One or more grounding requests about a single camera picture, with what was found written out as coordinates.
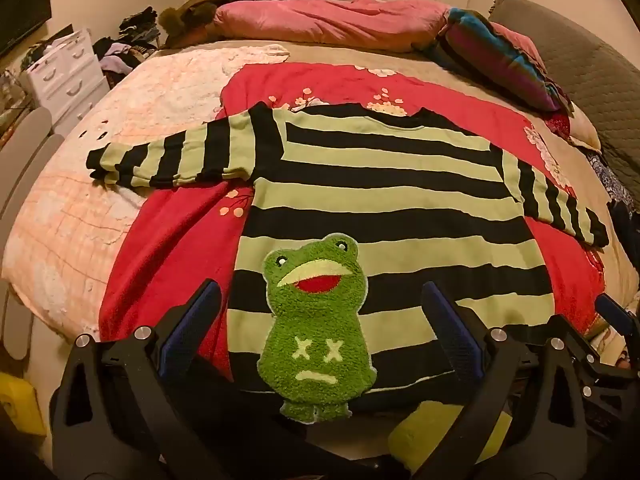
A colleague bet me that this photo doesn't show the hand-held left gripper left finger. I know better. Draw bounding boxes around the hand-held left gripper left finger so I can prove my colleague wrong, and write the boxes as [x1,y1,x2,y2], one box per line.
[50,277,223,480]

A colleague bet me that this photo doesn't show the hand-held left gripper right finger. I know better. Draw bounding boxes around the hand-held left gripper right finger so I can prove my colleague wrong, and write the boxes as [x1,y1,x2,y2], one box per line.
[420,281,588,480]

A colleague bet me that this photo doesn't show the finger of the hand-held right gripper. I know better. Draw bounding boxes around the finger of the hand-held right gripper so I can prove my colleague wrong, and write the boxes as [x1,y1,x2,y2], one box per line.
[567,292,640,401]

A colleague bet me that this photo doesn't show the green black striped frog sweater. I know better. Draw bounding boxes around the green black striped frog sweater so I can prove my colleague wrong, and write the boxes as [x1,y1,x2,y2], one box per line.
[85,101,610,423]

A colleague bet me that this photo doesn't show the pile of dark clothes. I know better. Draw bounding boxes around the pile of dark clothes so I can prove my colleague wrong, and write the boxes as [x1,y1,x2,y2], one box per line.
[92,6,161,73]

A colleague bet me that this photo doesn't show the red floral blanket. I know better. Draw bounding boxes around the red floral blanket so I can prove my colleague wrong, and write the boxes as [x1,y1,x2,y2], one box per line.
[98,62,608,386]

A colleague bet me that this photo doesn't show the yellow-green cloth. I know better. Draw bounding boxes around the yellow-green cloth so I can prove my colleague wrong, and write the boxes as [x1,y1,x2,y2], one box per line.
[387,402,511,466]

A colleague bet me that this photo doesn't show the dark floral cloth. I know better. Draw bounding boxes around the dark floral cloth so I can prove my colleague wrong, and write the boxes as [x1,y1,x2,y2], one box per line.
[587,152,640,281]

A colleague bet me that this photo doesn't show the pale pink patterned blanket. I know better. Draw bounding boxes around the pale pink patterned blanket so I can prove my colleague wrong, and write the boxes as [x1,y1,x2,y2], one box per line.
[0,44,291,333]

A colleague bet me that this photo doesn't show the cream pillow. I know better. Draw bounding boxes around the cream pillow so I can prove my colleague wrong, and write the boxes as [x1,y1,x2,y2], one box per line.
[565,105,603,153]

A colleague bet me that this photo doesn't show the yellow box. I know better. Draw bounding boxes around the yellow box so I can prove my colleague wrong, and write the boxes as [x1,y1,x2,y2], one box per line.
[0,372,48,436]

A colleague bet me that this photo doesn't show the grey padded chair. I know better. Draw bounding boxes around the grey padded chair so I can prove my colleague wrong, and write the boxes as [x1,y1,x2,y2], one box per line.
[0,107,66,361]

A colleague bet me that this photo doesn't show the grey quilted headboard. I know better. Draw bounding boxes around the grey quilted headboard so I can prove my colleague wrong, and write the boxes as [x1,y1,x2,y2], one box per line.
[487,0,640,201]

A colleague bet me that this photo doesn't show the white drawer cabinet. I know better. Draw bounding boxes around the white drawer cabinet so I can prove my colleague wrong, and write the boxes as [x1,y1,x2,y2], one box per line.
[25,30,108,136]

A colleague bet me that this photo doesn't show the multicolour striped pillow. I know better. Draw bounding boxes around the multicolour striped pillow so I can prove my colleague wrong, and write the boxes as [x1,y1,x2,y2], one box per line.
[432,7,576,113]

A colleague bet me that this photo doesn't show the brown fur-trimmed coat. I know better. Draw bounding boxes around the brown fur-trimmed coat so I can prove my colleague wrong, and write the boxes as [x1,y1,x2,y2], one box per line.
[159,0,301,48]

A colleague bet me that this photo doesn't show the pink duvet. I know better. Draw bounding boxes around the pink duvet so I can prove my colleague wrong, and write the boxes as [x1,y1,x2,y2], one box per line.
[212,0,453,53]

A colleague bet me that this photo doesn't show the black television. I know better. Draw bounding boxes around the black television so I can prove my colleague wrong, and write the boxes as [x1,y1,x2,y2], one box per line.
[0,0,53,56]

